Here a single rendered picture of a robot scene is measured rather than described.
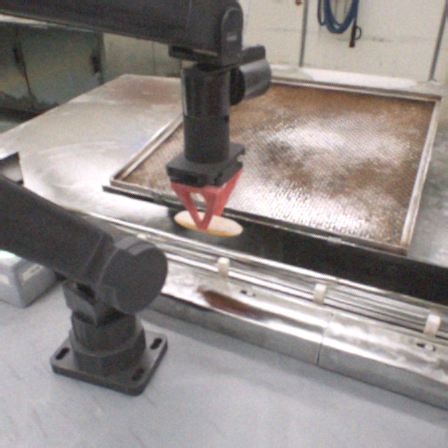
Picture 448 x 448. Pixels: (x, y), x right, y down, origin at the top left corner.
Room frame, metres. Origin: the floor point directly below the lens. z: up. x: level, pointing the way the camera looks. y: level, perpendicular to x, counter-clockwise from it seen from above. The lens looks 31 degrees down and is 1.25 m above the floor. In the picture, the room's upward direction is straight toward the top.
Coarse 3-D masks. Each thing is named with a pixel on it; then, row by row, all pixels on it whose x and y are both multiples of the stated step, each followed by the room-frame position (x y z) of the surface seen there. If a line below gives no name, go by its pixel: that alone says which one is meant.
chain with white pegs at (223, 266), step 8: (184, 264) 0.56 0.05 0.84; (224, 264) 0.52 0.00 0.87; (216, 272) 0.54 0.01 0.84; (224, 272) 0.52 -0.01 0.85; (248, 280) 0.52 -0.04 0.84; (272, 288) 0.50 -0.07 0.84; (320, 288) 0.47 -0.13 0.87; (296, 296) 0.49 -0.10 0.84; (320, 296) 0.46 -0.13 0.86; (352, 312) 0.45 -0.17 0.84; (360, 312) 0.45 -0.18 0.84; (384, 320) 0.44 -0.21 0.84; (432, 320) 0.41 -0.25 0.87; (408, 328) 0.42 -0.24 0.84; (432, 328) 0.40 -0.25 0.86; (440, 336) 0.41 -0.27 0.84
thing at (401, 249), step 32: (320, 96) 1.02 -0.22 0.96; (416, 96) 0.98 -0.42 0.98; (256, 128) 0.90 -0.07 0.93; (352, 128) 0.87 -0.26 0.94; (160, 160) 0.80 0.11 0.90; (352, 160) 0.76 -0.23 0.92; (384, 160) 0.75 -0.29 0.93; (416, 160) 0.74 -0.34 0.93; (160, 192) 0.68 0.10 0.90; (256, 192) 0.68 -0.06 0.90; (288, 192) 0.68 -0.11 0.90; (320, 192) 0.67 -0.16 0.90; (352, 192) 0.67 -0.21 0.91; (416, 192) 0.65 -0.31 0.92; (288, 224) 0.59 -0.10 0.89
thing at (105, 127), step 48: (96, 96) 1.54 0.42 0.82; (144, 96) 1.53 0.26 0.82; (0, 144) 1.10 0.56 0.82; (48, 144) 1.10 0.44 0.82; (96, 144) 1.10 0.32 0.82; (48, 192) 0.83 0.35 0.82; (96, 192) 0.83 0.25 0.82; (240, 240) 0.66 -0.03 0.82; (288, 240) 0.66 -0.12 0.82; (288, 288) 0.53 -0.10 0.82; (384, 288) 0.53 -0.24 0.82; (432, 288) 0.53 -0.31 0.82
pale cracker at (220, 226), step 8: (176, 216) 0.55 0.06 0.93; (184, 216) 0.55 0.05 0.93; (200, 216) 0.55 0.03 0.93; (216, 216) 0.55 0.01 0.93; (184, 224) 0.54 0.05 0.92; (192, 224) 0.53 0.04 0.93; (216, 224) 0.53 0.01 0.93; (224, 224) 0.53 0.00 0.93; (232, 224) 0.53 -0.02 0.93; (208, 232) 0.52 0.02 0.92; (216, 232) 0.52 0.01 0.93; (224, 232) 0.51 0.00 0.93; (232, 232) 0.51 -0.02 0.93; (240, 232) 0.52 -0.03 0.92
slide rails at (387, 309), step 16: (192, 256) 0.57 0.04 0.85; (208, 256) 0.57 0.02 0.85; (208, 272) 0.53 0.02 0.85; (240, 272) 0.53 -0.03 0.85; (256, 272) 0.53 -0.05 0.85; (272, 272) 0.53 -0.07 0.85; (256, 288) 0.49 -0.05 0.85; (304, 288) 0.49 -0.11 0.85; (320, 304) 0.46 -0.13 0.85; (352, 304) 0.46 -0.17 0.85; (368, 304) 0.46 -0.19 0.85; (384, 304) 0.46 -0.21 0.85; (368, 320) 0.43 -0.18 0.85; (416, 320) 0.43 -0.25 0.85; (416, 336) 0.40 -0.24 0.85; (432, 336) 0.40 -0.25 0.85
